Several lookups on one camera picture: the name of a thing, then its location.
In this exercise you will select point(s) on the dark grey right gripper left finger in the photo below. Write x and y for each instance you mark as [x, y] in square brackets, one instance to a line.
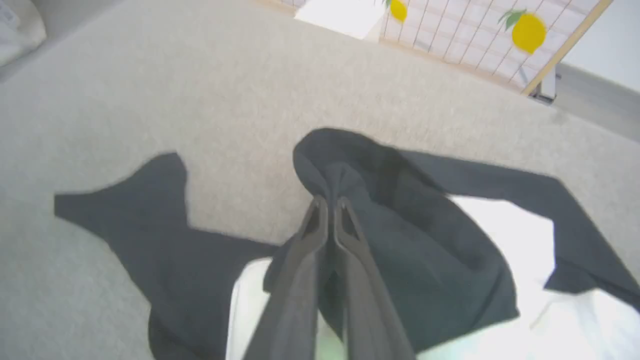
[295, 300]

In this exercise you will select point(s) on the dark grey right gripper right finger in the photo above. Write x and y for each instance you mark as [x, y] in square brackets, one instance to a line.
[370, 310]

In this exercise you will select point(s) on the white shirt with black sleeves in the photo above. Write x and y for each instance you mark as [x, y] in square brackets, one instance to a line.
[440, 270]

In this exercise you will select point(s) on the grey metal screen foot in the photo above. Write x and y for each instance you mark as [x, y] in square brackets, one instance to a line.
[546, 89]

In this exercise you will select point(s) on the white square pillar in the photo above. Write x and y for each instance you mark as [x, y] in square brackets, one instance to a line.
[340, 15]

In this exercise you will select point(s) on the wooden folding screen lemon print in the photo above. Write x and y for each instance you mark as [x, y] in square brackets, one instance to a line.
[470, 35]

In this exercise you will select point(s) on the white cushion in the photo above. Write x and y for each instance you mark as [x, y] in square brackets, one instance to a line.
[17, 27]

